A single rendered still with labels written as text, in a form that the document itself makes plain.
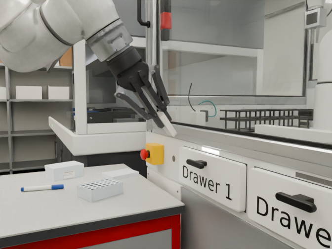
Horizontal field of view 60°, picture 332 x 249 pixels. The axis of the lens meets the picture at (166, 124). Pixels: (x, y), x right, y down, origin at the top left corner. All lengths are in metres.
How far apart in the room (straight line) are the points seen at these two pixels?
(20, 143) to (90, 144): 3.49
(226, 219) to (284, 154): 0.26
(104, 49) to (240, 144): 0.37
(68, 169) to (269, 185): 0.83
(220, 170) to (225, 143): 0.07
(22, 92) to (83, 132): 3.09
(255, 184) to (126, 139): 0.99
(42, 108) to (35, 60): 4.18
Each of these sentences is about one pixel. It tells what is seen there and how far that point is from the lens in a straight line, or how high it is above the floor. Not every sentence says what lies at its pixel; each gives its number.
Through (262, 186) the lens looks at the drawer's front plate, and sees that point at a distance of 0.62.
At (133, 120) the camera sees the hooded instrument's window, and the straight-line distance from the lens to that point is 1.55.
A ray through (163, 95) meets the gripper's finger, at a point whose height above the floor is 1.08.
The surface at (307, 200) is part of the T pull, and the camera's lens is 0.53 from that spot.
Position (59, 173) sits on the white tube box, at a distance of 1.20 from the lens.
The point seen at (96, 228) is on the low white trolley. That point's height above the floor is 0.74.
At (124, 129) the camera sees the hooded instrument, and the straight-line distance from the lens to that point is 1.51.
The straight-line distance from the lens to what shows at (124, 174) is 1.19.
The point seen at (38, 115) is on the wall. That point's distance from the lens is 4.88.
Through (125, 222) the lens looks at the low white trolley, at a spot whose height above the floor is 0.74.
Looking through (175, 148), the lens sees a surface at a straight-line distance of 0.96.
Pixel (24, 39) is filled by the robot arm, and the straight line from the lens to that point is 0.69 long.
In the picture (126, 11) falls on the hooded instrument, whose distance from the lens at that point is 1.58.
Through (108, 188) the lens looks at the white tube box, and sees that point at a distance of 0.97.
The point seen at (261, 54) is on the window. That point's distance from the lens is 0.67.
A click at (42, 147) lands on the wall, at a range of 4.94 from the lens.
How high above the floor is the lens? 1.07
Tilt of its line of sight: 5 degrees down
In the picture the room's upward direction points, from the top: straight up
